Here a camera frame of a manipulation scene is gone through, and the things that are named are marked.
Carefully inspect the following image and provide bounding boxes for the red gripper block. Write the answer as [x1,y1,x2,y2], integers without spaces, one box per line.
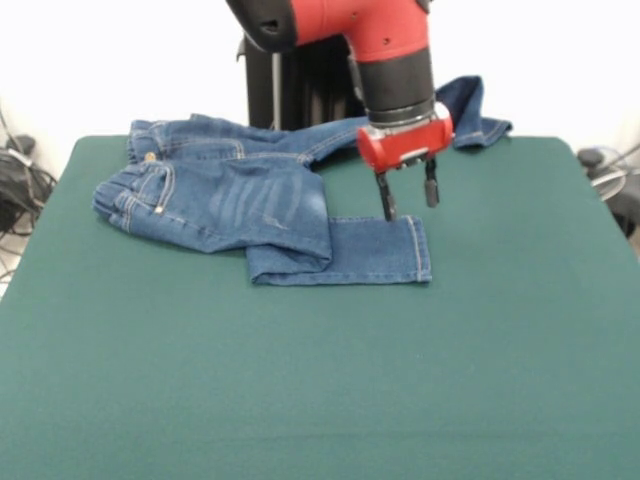
[355,103,456,223]

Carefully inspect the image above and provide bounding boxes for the dark green table cloth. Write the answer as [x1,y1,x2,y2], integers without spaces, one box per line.
[0,134,640,480]

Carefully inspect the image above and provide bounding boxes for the grey swivel chair base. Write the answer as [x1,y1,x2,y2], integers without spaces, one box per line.
[577,146,640,236]
[4,134,37,156]

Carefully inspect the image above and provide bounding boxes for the blue denim jeans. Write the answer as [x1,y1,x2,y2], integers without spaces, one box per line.
[91,75,515,287]

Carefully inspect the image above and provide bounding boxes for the black cable bundle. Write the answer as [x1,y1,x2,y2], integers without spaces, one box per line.
[0,107,57,281]

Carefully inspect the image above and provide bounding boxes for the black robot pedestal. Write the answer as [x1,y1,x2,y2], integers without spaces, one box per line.
[234,29,369,132]

